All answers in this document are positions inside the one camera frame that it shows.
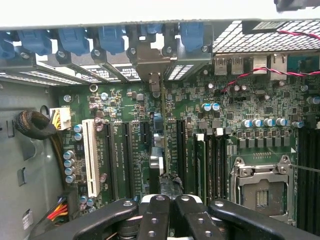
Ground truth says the black sleeved power cable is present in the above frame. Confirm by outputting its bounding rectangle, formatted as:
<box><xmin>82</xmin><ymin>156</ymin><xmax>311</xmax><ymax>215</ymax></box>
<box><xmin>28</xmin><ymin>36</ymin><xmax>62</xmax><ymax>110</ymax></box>
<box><xmin>14</xmin><ymin>111</ymin><xmax>66</xmax><ymax>176</ymax></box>

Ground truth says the white pci expansion slot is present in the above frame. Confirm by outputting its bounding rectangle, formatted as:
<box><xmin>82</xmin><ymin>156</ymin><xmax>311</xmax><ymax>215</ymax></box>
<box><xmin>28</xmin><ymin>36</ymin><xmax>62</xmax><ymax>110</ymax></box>
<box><xmin>81</xmin><ymin>119</ymin><xmax>100</xmax><ymax>198</ymax></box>

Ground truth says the red black twisted wire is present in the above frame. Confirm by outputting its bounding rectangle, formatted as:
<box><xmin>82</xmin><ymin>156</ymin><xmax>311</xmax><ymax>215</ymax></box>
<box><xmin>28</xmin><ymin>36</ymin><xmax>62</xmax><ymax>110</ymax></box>
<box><xmin>221</xmin><ymin>29</ymin><xmax>320</xmax><ymax>94</ymax></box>

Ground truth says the green motherboard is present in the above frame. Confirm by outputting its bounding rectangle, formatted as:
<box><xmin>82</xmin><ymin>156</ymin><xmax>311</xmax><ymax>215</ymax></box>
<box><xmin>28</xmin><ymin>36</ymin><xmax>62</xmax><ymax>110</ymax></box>
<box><xmin>51</xmin><ymin>53</ymin><xmax>320</xmax><ymax>240</ymax></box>

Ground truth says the blue slot retention clip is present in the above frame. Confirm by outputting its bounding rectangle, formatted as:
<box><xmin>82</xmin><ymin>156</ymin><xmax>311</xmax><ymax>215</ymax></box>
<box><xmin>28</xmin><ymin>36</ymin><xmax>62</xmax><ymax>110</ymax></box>
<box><xmin>0</xmin><ymin>37</ymin><xmax>15</xmax><ymax>60</ymax></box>
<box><xmin>140</xmin><ymin>23</ymin><xmax>163</xmax><ymax>36</ymax></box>
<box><xmin>17</xmin><ymin>29</ymin><xmax>53</xmax><ymax>56</ymax></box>
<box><xmin>98</xmin><ymin>26</ymin><xmax>125</xmax><ymax>56</ymax></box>
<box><xmin>58</xmin><ymin>27</ymin><xmax>90</xmax><ymax>57</ymax></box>
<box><xmin>179</xmin><ymin>22</ymin><xmax>204</xmax><ymax>50</ymax></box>

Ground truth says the multicolour power wire bundle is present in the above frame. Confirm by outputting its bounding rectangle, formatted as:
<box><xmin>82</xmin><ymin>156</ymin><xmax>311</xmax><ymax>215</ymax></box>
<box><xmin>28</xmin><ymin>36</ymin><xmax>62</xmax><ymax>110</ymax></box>
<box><xmin>46</xmin><ymin>197</ymin><xmax>70</xmax><ymax>223</ymax></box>

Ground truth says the black ram slot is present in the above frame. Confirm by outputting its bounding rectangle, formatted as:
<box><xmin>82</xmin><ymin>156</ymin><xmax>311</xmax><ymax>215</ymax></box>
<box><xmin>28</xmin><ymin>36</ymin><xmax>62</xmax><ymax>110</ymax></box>
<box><xmin>220</xmin><ymin>134</ymin><xmax>228</xmax><ymax>201</ymax></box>
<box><xmin>298</xmin><ymin>127</ymin><xmax>306</xmax><ymax>227</ymax></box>
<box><xmin>213</xmin><ymin>134</ymin><xmax>221</xmax><ymax>201</ymax></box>
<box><xmin>207</xmin><ymin>134</ymin><xmax>214</xmax><ymax>201</ymax></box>
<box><xmin>306</xmin><ymin>127</ymin><xmax>313</xmax><ymax>227</ymax></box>
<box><xmin>313</xmin><ymin>127</ymin><xmax>320</xmax><ymax>227</ymax></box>

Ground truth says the black open pc case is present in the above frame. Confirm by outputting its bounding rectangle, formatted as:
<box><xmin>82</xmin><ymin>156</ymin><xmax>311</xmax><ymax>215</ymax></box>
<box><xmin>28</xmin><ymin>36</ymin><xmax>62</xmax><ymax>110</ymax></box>
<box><xmin>0</xmin><ymin>17</ymin><xmax>320</xmax><ymax>240</ymax></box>

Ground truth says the white power connector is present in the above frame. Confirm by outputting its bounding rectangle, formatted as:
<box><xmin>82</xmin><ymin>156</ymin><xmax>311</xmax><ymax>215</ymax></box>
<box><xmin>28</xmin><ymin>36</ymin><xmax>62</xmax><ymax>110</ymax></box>
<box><xmin>49</xmin><ymin>107</ymin><xmax>72</xmax><ymax>131</ymax></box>

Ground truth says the metal cpu socket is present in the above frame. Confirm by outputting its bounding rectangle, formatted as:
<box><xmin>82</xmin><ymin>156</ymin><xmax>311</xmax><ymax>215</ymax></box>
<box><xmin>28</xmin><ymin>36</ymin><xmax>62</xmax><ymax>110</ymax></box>
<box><xmin>229</xmin><ymin>154</ymin><xmax>295</xmax><ymax>225</ymax></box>

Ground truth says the black long expansion slot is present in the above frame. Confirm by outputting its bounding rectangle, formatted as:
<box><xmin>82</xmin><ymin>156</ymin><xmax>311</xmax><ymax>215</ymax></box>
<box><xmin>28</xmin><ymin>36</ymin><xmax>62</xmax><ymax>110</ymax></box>
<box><xmin>104</xmin><ymin>123</ymin><xmax>116</xmax><ymax>200</ymax></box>
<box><xmin>175</xmin><ymin>119</ymin><xmax>188</xmax><ymax>186</ymax></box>
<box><xmin>121</xmin><ymin>122</ymin><xmax>135</xmax><ymax>198</ymax></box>

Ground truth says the thin metal locking lever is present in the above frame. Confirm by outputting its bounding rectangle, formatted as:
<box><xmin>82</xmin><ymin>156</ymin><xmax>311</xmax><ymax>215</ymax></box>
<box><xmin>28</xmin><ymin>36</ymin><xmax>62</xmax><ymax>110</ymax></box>
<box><xmin>289</xmin><ymin>163</ymin><xmax>320</xmax><ymax>173</ymax></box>

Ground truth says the black short expansion slot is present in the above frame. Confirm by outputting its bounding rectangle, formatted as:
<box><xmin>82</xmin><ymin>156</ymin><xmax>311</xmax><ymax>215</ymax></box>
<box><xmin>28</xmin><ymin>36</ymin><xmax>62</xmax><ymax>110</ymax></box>
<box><xmin>139</xmin><ymin>121</ymin><xmax>150</xmax><ymax>144</ymax></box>

